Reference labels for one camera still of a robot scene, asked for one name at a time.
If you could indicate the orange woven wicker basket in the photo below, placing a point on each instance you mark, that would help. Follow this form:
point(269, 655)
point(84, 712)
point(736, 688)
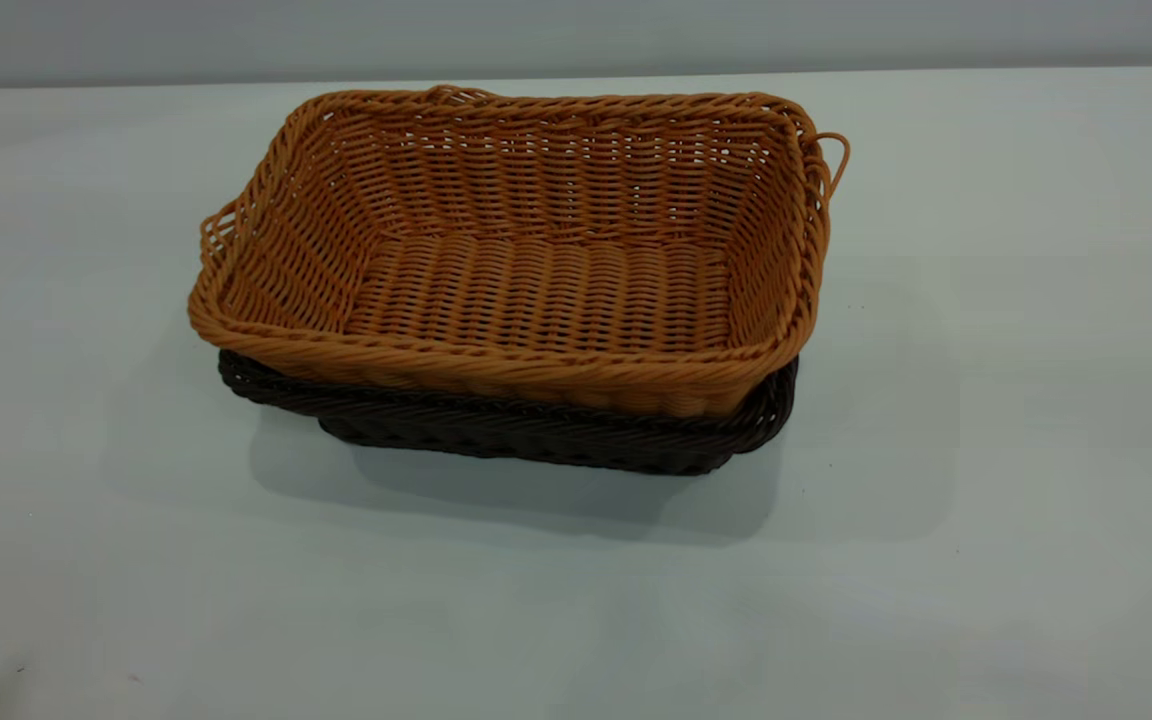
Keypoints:
point(536, 290)

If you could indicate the black woven wicker basket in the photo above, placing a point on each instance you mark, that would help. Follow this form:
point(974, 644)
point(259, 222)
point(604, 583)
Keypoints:
point(536, 435)

